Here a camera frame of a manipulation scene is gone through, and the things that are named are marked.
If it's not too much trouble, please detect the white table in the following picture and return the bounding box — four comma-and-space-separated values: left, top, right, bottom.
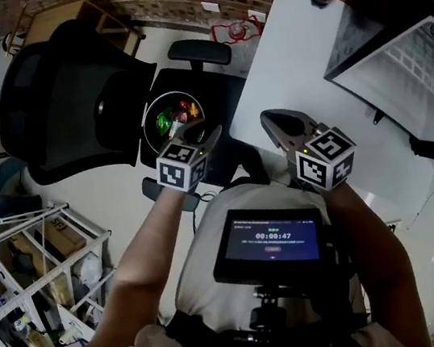
207, 0, 434, 242

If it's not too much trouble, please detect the white wire fridge shelf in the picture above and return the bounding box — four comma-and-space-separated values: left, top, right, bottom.
381, 26, 434, 147

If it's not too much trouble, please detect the black chest camera rig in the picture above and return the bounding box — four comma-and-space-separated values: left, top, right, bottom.
152, 228, 376, 347

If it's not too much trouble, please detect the green snack bag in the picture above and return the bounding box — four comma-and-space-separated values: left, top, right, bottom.
153, 108, 177, 137

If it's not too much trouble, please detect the wooden shelf unit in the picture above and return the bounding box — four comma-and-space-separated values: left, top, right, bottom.
0, 0, 150, 78

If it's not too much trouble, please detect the white metal rack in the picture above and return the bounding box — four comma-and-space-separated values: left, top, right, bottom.
0, 192, 131, 347

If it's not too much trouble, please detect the black floor cable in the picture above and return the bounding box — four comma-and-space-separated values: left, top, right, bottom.
185, 189, 222, 239

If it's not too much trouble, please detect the black mini fridge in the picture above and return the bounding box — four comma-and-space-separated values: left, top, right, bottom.
311, 0, 434, 181

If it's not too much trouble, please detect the person's black trouser leg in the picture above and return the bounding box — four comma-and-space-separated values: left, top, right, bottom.
212, 136, 273, 194

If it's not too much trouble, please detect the person's right forearm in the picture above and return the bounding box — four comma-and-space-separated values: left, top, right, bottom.
322, 169, 432, 347

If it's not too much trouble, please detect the chest-mounted monitor screen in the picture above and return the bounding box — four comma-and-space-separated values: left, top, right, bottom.
203, 195, 332, 288

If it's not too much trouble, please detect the black mesh office chair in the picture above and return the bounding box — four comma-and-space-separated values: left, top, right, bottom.
0, 0, 266, 238

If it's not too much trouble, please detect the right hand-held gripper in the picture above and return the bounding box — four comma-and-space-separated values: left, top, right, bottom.
259, 96, 364, 200

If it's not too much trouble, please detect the white wall socket plate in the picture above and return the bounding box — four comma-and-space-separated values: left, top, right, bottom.
201, 0, 222, 15

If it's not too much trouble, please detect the person's white shirt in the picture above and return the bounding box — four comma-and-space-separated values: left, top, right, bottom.
31, 161, 411, 347

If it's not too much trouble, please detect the person's left forearm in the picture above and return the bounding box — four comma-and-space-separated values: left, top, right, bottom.
84, 181, 211, 347

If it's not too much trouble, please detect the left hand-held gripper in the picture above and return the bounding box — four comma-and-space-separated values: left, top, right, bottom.
148, 115, 232, 198

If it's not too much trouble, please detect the red wire basket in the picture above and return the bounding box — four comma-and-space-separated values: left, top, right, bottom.
210, 14, 265, 48

